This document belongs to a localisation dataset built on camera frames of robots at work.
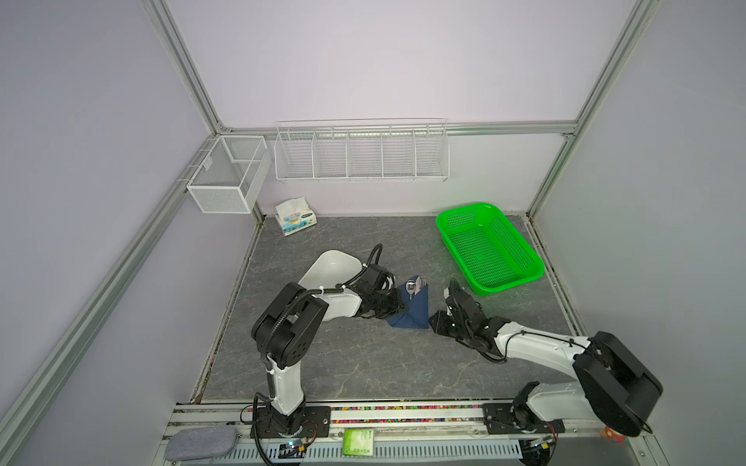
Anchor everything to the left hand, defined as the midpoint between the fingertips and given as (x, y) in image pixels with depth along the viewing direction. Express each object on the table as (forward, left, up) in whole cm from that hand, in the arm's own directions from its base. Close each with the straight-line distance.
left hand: (410, 310), depth 90 cm
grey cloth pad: (-31, +55, 0) cm, 63 cm away
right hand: (-4, -6, 0) cm, 7 cm away
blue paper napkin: (+7, -2, -2) cm, 8 cm away
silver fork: (+11, -6, -2) cm, 13 cm away
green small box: (-33, +17, 0) cm, 37 cm away
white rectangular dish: (+20, +25, -3) cm, 32 cm away
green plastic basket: (+24, -32, -2) cm, 40 cm away
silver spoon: (+10, -1, -3) cm, 11 cm away
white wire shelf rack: (+47, +13, +28) cm, 56 cm away
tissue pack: (+43, +41, +2) cm, 60 cm away
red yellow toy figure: (-36, -44, +2) cm, 57 cm away
